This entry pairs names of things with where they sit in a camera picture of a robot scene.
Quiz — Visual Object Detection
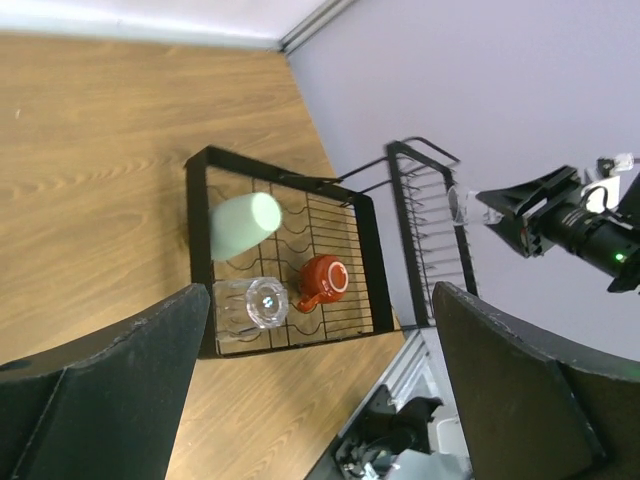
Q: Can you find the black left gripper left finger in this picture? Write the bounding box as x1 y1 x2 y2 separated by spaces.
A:
1 284 210 479

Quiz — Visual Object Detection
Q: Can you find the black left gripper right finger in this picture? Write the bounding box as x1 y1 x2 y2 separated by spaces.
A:
432 282 639 479

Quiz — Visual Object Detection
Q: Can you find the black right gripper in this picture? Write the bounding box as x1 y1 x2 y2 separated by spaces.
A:
476 167 590 258

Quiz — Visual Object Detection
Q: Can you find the small clear glass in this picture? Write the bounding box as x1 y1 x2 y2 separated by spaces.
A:
447 184 503 226

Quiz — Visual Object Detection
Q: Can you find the large clear faceted glass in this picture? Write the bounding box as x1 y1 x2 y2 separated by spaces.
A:
213 277 289 342

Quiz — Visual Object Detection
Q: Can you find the orange black mug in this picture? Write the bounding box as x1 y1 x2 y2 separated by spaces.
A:
296 255 349 313

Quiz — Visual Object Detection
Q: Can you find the green plastic cup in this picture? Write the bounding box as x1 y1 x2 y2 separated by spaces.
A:
209 192 282 261

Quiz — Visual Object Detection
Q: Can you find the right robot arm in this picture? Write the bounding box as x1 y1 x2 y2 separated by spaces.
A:
476 166 639 293

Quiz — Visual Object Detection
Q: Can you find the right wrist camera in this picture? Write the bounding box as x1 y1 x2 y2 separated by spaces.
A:
581 153 639 213

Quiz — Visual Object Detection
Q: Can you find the black wire dish rack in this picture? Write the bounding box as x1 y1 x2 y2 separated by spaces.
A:
185 136 478 359

